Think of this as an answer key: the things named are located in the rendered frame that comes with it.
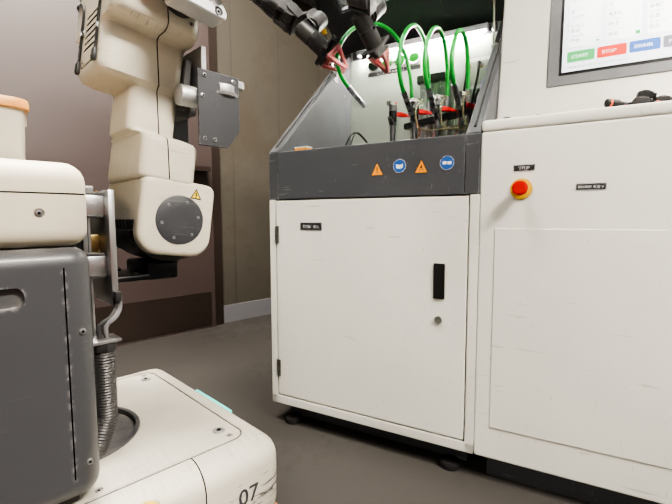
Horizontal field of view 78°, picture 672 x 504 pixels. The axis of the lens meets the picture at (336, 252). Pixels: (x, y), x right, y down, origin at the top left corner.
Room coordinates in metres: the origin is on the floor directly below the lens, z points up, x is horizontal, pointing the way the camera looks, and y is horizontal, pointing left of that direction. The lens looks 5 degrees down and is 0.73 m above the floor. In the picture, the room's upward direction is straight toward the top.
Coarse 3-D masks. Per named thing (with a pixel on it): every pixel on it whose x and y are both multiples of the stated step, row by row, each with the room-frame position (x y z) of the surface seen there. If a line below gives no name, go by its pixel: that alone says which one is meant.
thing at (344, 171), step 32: (288, 160) 1.41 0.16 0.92; (320, 160) 1.35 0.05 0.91; (352, 160) 1.29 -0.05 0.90; (384, 160) 1.24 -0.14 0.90; (288, 192) 1.41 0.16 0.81; (320, 192) 1.35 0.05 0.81; (352, 192) 1.29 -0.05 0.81; (384, 192) 1.24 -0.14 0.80; (416, 192) 1.19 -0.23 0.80; (448, 192) 1.15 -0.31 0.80
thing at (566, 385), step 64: (512, 0) 1.38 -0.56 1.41; (512, 64) 1.33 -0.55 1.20; (576, 128) 1.00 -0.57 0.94; (640, 128) 0.94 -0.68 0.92; (576, 192) 1.00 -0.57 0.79; (640, 192) 0.94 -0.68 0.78; (512, 256) 1.07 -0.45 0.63; (576, 256) 1.00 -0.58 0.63; (640, 256) 0.93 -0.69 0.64; (512, 320) 1.06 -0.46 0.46; (576, 320) 0.99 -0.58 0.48; (640, 320) 0.93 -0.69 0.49; (512, 384) 1.06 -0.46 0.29; (576, 384) 0.99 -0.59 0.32; (640, 384) 0.93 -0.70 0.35; (512, 448) 1.06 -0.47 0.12; (576, 448) 0.99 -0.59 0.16; (640, 448) 0.92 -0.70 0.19
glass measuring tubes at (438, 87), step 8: (440, 72) 1.67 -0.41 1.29; (432, 80) 1.68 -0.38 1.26; (440, 80) 1.67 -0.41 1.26; (424, 88) 1.71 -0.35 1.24; (432, 88) 1.69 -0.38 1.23; (440, 88) 1.67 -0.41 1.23; (424, 96) 1.71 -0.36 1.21; (424, 104) 1.71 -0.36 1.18; (424, 128) 1.71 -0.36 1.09; (432, 128) 1.69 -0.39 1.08; (424, 136) 1.72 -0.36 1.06
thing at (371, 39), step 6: (372, 30) 1.36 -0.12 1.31; (360, 36) 1.39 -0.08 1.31; (366, 36) 1.37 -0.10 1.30; (372, 36) 1.37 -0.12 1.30; (378, 36) 1.38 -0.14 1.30; (384, 36) 1.42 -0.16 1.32; (366, 42) 1.39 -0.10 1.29; (372, 42) 1.38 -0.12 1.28; (378, 42) 1.38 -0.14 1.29; (384, 42) 1.41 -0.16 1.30; (366, 48) 1.41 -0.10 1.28; (372, 48) 1.39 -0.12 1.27; (378, 48) 1.38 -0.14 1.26; (366, 54) 1.39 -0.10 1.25; (372, 54) 1.38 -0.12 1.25
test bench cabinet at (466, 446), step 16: (272, 208) 1.44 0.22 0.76; (272, 224) 1.45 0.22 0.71; (272, 240) 1.45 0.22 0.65; (272, 256) 1.45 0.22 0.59; (272, 272) 1.45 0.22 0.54; (272, 288) 1.45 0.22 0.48; (272, 304) 1.45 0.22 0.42; (272, 320) 1.45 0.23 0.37; (272, 336) 1.45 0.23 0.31; (272, 352) 1.45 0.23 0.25; (272, 368) 1.45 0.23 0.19; (288, 400) 1.42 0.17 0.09; (304, 400) 1.39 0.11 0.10; (288, 416) 1.44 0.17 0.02; (320, 416) 1.43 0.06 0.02; (336, 416) 1.32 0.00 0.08; (352, 416) 1.29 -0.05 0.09; (368, 416) 1.27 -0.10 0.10; (368, 432) 1.34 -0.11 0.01; (384, 432) 1.31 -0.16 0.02; (400, 432) 1.21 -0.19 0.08; (416, 432) 1.19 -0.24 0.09; (432, 432) 1.17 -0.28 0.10; (464, 432) 1.14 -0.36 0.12; (432, 448) 1.24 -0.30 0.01; (448, 448) 1.21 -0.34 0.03; (464, 448) 1.12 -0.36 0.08; (448, 464) 1.14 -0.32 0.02
